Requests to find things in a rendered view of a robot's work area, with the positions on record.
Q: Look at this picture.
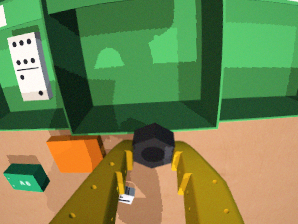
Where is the white domino with black pips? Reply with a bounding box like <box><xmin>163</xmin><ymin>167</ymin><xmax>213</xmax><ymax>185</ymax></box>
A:
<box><xmin>7</xmin><ymin>32</ymin><xmax>53</xmax><ymax>101</ymax></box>

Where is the green rack of three bins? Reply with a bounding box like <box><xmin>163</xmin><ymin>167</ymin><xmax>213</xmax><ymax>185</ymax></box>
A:
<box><xmin>0</xmin><ymin>0</ymin><xmax>298</xmax><ymax>136</ymax></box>

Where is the orange square pad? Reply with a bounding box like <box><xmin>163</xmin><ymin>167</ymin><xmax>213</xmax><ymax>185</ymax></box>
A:
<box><xmin>46</xmin><ymin>135</ymin><xmax>107</xmax><ymax>173</ymax></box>

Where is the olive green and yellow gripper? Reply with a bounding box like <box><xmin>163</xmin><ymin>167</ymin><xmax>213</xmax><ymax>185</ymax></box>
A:
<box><xmin>49</xmin><ymin>140</ymin><xmax>245</xmax><ymax>224</ymax></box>

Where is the dark grey hex nut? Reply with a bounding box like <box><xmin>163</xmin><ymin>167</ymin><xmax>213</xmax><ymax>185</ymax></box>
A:
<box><xmin>132</xmin><ymin>123</ymin><xmax>175</xmax><ymax>169</ymax></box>

